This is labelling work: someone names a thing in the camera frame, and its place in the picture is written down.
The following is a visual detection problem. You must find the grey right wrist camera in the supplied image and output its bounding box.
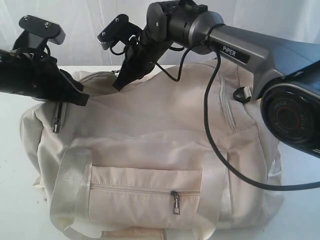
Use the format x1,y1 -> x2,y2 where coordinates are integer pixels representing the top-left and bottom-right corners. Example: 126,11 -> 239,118
97,14 -> 142,50

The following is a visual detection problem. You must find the white backdrop curtain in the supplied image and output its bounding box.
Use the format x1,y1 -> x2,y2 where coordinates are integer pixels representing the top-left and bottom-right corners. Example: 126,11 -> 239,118
0,0 -> 320,66

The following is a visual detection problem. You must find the cream fabric duffel bag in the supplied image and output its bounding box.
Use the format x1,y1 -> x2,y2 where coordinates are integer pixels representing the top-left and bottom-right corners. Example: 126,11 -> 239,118
20,60 -> 284,240

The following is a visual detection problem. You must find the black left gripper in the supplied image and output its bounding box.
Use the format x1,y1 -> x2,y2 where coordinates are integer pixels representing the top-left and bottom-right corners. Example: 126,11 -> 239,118
0,48 -> 89,107

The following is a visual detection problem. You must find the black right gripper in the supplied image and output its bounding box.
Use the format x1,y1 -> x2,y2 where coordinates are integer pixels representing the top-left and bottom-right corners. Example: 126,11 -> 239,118
113,29 -> 170,90

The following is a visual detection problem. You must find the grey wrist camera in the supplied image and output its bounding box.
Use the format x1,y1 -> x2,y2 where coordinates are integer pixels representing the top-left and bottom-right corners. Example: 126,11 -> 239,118
97,14 -> 142,50
12,15 -> 66,51

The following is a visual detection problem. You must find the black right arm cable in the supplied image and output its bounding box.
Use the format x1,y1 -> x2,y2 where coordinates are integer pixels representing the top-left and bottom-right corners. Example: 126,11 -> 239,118
109,34 -> 320,192

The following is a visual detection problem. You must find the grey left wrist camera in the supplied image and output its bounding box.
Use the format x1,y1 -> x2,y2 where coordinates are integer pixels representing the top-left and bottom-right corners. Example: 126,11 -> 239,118
12,15 -> 66,51

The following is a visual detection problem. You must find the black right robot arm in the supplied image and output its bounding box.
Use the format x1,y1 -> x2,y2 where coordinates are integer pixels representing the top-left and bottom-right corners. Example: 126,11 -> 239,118
114,0 -> 320,157

